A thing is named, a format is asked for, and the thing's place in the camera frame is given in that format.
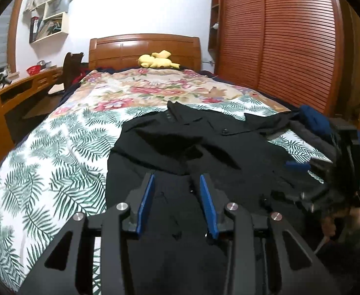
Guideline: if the yellow plush toy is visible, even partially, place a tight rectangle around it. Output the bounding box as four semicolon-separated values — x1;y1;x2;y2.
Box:
137;50;180;69

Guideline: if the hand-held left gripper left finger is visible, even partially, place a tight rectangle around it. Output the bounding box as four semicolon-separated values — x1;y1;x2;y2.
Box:
18;172;156;295

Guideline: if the blue cloth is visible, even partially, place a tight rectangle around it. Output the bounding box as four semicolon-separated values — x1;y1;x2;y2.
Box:
300;104;331;136

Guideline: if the dark grey cloth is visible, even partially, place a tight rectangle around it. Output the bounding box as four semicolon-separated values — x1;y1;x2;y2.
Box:
287;120;337;160

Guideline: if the dark wooden chair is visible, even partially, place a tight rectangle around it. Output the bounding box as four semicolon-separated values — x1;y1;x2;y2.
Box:
23;52;85;120

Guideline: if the wooden headboard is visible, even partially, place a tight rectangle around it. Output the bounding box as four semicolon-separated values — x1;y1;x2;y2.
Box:
88;34;202;72

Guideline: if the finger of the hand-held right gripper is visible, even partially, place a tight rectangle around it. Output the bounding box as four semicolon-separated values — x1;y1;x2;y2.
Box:
284;158;337;179
260;187;332;214

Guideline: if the floral blanket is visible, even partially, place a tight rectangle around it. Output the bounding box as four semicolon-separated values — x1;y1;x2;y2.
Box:
49;68;292;119

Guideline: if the person's right hand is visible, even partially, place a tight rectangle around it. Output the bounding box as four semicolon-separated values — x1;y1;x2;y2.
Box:
321;207;357;237

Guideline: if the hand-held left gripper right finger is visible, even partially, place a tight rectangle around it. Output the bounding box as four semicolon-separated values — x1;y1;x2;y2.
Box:
198;174;342;295

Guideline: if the white wall shelf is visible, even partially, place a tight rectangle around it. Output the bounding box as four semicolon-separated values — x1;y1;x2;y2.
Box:
29;0;74;44

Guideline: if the leaf print blanket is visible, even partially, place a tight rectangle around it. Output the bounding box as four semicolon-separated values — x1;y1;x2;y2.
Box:
0;94;331;295

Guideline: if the black shirt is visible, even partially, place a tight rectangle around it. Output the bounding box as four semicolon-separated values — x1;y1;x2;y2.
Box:
106;101;331;295

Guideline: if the wooden slatted wardrobe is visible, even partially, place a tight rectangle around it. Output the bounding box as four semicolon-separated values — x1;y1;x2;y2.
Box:
207;0;345;116

